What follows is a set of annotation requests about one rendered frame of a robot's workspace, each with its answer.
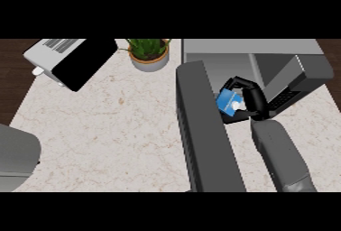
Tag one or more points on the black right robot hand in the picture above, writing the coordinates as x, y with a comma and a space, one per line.
254, 97

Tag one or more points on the blue milk carton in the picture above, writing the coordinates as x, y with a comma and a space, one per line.
229, 103

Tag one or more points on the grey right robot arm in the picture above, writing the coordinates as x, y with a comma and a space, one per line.
280, 153

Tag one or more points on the grey microwave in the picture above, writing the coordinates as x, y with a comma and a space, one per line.
265, 72

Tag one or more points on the dark grey microwave door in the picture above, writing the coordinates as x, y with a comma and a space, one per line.
205, 126

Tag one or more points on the green potted plant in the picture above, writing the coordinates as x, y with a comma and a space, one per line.
149, 54

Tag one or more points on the grey and black toaster oven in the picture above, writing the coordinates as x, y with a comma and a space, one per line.
71, 61

